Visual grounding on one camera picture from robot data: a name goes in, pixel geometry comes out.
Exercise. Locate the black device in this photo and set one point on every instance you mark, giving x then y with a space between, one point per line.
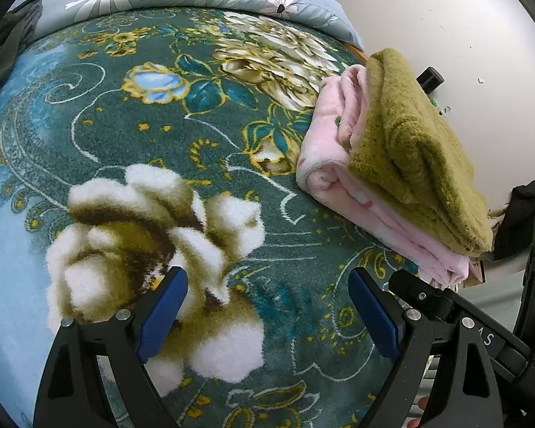
430 79

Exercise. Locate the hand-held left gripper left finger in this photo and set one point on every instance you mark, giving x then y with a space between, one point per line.
162 316

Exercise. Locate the wooden bed frame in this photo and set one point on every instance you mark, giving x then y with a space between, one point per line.
359 52

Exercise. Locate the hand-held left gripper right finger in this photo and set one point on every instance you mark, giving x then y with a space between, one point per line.
374 316

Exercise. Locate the teal floral blanket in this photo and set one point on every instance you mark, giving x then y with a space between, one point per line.
116 120

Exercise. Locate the black cloth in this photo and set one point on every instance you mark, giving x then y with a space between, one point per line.
521 218

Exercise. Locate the grey sweatpants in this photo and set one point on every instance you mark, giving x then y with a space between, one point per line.
9 40

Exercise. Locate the person's right hand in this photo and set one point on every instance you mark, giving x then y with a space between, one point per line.
421 405

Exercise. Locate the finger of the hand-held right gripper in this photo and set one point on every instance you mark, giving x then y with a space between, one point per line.
423 292

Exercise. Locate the olive green towel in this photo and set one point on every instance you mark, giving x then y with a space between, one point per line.
419 142

